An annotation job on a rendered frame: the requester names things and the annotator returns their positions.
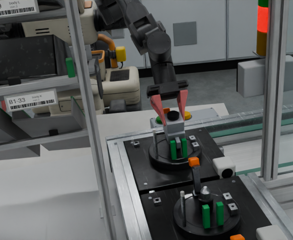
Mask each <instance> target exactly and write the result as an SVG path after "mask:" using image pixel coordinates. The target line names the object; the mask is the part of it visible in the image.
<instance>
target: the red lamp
mask: <svg viewBox="0 0 293 240"><path fill-rule="evenodd" d="M267 22H268V8H266V7H260V6H259V5H258V15H257V30H258V31H261V32H267Z"/></svg>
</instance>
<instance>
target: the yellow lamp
mask: <svg viewBox="0 0 293 240"><path fill-rule="evenodd" d="M266 43H267V33H266V32H261V31H258V30H257V43H256V53H257V54H259V55H262V56H266Z"/></svg>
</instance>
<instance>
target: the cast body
mask: <svg viewBox="0 0 293 240"><path fill-rule="evenodd" d="M164 116H165V123H166V126H164V125H163V130H164V133H165V136H166V139H167V142H168V144H170V141H171V140H175V142H176V148H177V149H179V148H181V139H183V138H185V131H184V120H183V118H182V115H181V113H180V111H175V110H171V111H169V112H168V113H166V114H164Z"/></svg>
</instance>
